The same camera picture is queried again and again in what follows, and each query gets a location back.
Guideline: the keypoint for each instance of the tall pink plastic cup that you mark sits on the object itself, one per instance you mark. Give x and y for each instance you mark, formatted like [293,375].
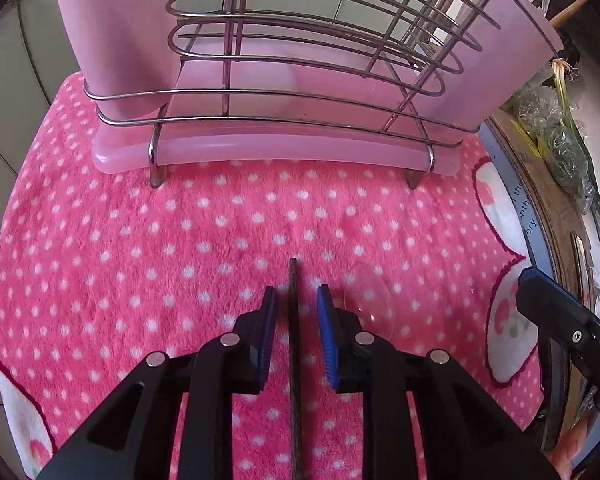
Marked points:
[120,35]

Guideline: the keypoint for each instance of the person's right hand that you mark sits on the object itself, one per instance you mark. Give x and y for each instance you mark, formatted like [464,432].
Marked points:
[572,442]

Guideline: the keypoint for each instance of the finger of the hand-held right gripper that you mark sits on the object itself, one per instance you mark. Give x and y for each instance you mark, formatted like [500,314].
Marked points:
[532,277]

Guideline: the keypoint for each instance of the grey kitchen cabinets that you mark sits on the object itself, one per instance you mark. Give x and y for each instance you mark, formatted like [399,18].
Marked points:
[25,35]

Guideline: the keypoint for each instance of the pink polka dot blanket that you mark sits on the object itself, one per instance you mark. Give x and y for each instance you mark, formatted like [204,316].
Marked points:
[130,260]

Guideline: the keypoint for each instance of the pink plastic drip tray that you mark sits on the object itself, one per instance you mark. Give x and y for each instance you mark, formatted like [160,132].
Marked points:
[280,147]

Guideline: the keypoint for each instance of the bag of leafy greens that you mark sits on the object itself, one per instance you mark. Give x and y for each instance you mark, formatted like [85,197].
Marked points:
[555,150]

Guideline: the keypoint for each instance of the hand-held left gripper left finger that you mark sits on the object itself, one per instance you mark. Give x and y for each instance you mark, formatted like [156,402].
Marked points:
[267,330]

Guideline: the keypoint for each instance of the clear plastic spoon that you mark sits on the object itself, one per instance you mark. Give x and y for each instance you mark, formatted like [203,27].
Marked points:
[367,295]

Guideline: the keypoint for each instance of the flat metal strip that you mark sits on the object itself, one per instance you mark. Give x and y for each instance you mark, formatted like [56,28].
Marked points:
[578,260]

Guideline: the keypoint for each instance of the black chopstick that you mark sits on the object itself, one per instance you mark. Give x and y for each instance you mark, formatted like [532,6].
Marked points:
[295,360]

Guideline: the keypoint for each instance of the wide pink plastic holder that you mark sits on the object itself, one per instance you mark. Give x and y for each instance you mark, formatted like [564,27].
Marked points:
[505,60]

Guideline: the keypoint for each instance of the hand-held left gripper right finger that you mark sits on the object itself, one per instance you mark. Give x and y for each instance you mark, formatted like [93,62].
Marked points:
[326,330]

